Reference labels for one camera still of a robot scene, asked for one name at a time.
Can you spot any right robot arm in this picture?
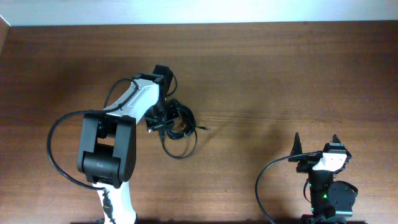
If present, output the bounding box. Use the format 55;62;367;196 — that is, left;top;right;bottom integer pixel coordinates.
288;133;358;223

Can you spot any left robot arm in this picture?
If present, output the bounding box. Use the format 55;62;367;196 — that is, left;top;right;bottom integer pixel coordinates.
77;65;178;223

